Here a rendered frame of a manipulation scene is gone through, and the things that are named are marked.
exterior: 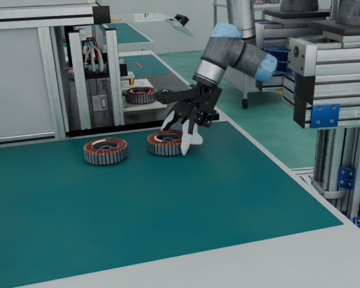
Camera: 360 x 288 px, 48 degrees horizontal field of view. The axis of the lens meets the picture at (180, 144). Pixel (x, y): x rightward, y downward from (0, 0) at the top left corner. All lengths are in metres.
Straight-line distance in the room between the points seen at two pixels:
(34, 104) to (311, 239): 0.82
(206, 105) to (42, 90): 0.46
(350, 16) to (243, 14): 0.31
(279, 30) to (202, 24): 5.37
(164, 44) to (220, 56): 5.86
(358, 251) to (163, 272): 0.33
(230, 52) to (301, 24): 0.72
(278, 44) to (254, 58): 0.64
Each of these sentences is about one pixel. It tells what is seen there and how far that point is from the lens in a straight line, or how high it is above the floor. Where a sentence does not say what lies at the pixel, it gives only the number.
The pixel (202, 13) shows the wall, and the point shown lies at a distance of 7.04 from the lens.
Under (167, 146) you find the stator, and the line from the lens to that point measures 1.04.
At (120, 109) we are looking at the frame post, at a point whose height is 0.82.
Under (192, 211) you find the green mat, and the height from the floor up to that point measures 0.75.
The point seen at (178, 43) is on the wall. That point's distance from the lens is 6.98.
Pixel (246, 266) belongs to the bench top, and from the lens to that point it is 0.69.
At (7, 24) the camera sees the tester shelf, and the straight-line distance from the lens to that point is 1.17.
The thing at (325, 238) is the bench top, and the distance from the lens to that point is 0.78.
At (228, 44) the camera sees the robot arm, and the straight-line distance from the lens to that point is 1.07.
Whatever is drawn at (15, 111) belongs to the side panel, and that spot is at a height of 0.85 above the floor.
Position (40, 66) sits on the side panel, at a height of 0.97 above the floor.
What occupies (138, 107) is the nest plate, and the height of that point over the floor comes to 0.78.
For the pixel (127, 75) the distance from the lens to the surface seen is 1.38.
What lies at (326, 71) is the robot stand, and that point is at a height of 0.91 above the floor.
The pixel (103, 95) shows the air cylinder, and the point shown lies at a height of 0.82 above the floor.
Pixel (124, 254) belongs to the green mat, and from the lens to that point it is 0.72.
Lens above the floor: 1.18
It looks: 23 degrees down
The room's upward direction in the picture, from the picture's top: 2 degrees counter-clockwise
